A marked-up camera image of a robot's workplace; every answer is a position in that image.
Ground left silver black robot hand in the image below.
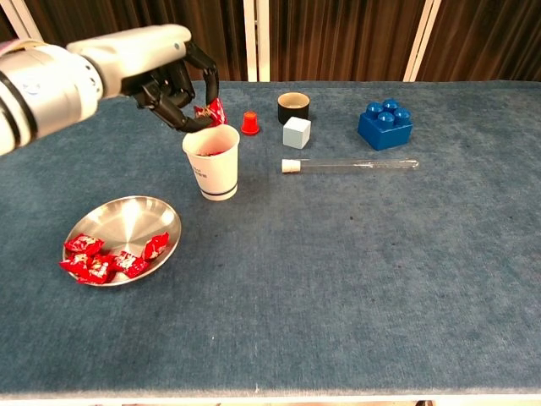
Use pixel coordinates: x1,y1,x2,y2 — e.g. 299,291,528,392
66,24,221,134

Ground white paper cup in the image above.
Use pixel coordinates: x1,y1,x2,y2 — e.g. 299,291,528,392
182,123,241,202

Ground round steel plate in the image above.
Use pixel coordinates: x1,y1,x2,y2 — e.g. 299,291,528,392
62,195,183,288

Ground small red cap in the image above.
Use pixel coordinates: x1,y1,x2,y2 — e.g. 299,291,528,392
240,111,260,136

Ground black roll beige inside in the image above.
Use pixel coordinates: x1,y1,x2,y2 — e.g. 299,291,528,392
276,91,311,125

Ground light blue cube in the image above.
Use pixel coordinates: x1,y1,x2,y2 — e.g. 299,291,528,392
281,116,313,150

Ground glass test tube white stopper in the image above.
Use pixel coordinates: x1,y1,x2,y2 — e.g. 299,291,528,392
281,157,420,175

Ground blue building block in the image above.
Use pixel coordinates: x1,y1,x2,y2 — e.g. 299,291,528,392
357,98,414,151

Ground blue felt table cover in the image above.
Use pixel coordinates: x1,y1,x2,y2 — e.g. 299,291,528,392
0,80,541,398

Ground white frame post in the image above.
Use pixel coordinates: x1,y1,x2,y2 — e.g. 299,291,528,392
243,0,259,83
256,0,271,83
402,0,441,83
0,0,47,46

